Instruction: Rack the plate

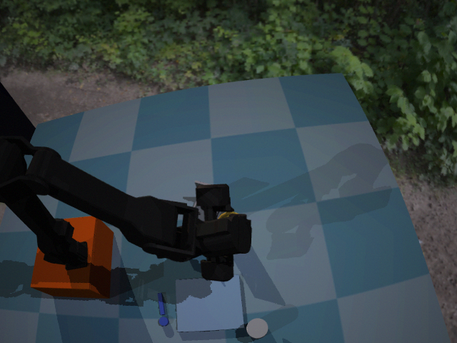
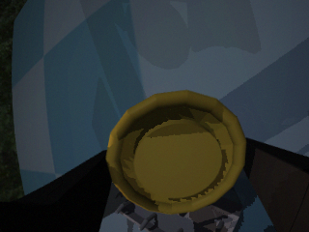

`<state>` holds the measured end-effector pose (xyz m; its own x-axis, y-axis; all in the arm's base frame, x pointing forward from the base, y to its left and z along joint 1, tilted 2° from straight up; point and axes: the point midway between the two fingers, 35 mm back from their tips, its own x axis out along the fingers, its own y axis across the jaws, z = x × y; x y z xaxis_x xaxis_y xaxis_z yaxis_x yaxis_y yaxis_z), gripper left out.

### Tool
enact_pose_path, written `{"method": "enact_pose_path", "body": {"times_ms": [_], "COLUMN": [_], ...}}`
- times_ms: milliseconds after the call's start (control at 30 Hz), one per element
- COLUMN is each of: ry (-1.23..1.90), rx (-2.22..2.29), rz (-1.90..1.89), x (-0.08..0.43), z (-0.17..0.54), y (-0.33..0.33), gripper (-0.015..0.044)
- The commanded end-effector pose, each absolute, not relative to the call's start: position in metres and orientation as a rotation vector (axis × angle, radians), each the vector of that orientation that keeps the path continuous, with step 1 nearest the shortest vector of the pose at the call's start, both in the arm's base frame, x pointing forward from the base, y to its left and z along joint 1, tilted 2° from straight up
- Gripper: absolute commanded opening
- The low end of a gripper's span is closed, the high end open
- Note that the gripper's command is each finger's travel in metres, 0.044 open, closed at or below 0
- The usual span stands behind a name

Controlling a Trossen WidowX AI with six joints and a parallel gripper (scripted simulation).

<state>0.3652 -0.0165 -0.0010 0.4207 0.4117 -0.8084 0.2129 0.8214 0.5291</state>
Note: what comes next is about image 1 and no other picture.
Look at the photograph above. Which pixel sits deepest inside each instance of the olive-yellow round plate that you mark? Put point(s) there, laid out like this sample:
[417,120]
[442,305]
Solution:
[226,214]

